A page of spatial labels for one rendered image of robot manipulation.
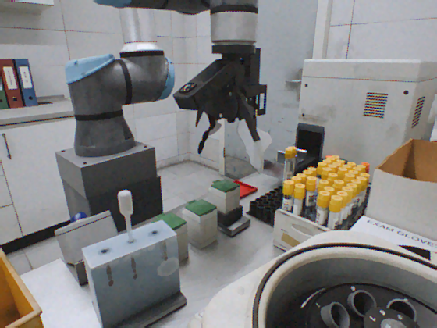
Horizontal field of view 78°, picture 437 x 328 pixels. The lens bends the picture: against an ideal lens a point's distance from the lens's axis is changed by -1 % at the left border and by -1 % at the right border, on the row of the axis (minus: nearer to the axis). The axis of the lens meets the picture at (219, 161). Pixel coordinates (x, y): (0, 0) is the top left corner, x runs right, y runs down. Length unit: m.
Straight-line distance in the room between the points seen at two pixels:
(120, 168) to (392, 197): 0.56
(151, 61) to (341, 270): 0.63
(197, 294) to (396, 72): 0.61
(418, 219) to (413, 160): 0.24
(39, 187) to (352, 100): 1.86
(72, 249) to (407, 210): 0.47
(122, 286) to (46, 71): 2.38
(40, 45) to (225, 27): 2.27
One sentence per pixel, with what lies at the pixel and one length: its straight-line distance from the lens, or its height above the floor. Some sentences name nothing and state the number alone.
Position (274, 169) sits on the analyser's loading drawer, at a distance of 0.70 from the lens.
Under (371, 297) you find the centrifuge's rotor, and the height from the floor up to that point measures 0.98.
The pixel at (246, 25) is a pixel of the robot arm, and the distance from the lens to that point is 0.45.
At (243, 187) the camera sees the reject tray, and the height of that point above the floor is 0.88.
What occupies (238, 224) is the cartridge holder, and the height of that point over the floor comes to 0.89.
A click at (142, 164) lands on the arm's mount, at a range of 0.73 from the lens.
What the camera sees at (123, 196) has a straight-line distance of 0.31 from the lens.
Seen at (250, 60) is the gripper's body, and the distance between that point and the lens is 0.49.
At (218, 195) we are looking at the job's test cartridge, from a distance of 0.51.
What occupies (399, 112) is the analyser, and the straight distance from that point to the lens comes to 0.74.
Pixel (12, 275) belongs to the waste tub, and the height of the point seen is 0.98.
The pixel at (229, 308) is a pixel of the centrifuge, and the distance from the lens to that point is 0.25.
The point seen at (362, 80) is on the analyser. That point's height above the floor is 1.13.
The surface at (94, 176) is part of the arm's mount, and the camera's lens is 0.69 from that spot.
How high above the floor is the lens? 1.17
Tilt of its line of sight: 20 degrees down
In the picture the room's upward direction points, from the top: straight up
